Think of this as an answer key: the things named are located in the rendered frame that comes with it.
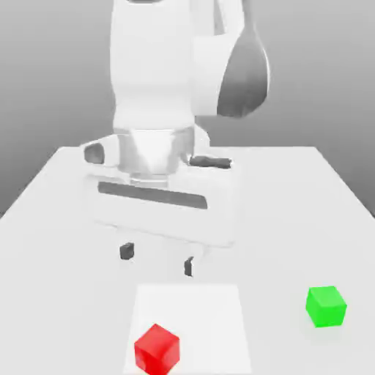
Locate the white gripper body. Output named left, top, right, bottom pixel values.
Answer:
left=83, top=166, right=240, bottom=249

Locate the small green cube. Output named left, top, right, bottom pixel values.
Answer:
left=305, top=285, right=348, bottom=329

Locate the small red cube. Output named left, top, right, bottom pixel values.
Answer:
left=133, top=322, right=181, bottom=375

